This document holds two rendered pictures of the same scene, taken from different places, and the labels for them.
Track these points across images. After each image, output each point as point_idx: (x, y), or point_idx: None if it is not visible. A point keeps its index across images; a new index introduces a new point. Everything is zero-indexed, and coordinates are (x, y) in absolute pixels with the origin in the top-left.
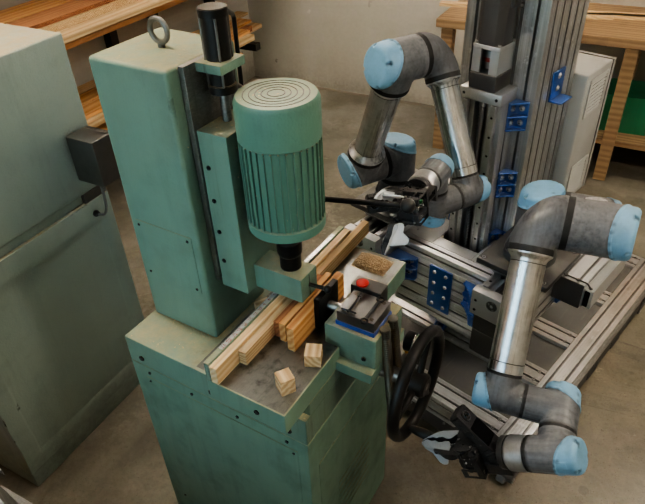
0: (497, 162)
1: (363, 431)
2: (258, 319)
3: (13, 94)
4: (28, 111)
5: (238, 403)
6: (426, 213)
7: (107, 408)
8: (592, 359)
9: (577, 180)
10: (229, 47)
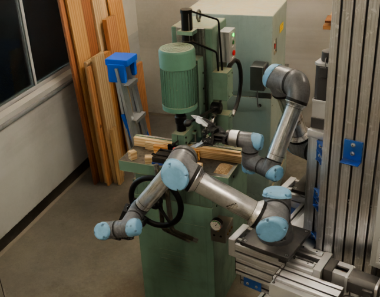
0: (311, 177)
1: (184, 244)
2: (163, 140)
3: (237, 32)
4: (242, 42)
5: None
6: (210, 142)
7: None
8: None
9: None
10: (186, 26)
